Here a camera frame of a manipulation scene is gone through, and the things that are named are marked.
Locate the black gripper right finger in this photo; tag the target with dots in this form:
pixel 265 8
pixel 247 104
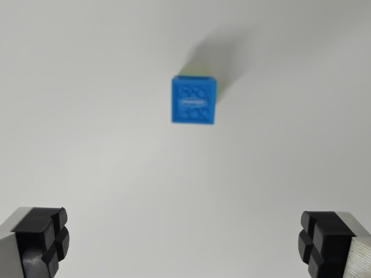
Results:
pixel 333 246

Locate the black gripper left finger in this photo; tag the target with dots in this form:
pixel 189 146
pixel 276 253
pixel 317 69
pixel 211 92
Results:
pixel 32 240

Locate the blue textured rubber cube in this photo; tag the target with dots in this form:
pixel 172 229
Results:
pixel 193 101

